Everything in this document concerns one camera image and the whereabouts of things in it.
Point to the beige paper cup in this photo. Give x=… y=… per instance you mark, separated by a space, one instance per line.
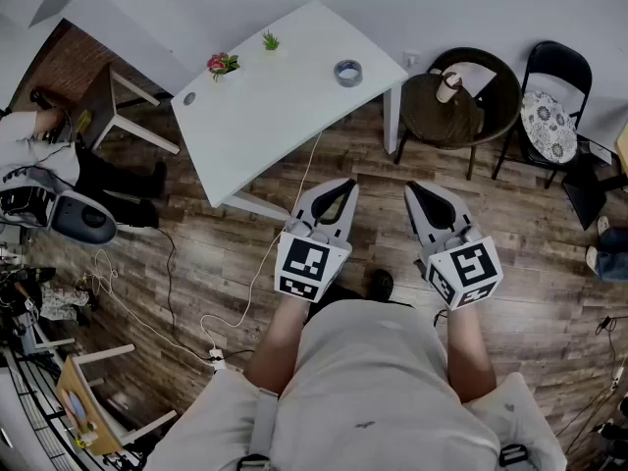
x=447 y=88

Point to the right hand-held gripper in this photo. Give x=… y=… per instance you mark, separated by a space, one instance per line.
x=466 y=273

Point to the person's black shoe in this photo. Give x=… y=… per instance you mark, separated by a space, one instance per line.
x=382 y=283

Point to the small green plant pot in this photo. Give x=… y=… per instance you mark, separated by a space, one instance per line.
x=270 y=42

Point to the grey rounded machine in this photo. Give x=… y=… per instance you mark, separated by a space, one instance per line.
x=81 y=216

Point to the white wall outlet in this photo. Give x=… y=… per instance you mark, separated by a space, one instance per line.
x=412 y=58

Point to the small dark side table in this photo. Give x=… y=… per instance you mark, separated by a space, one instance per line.
x=95 y=101

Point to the pink flower plant pot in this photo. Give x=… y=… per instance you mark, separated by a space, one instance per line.
x=221 y=64

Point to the light wooden stool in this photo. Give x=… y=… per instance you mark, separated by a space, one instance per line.
x=83 y=400

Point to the person's white shirt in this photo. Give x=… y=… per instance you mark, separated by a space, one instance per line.
x=373 y=390

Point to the yellow small item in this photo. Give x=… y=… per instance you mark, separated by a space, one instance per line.
x=84 y=120

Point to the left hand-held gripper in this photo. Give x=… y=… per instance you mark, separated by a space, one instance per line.
x=309 y=263

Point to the person's right forearm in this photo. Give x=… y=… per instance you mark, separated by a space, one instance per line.
x=468 y=351

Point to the white table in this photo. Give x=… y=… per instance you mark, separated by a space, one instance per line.
x=275 y=111

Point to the floral seat cushion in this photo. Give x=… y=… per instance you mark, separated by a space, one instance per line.
x=547 y=125

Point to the person's left forearm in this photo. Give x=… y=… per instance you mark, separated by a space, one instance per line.
x=282 y=341

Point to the grey roll of tape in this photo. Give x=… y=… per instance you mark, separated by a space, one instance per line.
x=349 y=80

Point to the white paper sheet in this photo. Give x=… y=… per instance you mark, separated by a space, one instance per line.
x=478 y=74

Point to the black folding chair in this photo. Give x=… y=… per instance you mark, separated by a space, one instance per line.
x=559 y=62

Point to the dark wicker chair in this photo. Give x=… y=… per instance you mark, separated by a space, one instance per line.
x=441 y=120

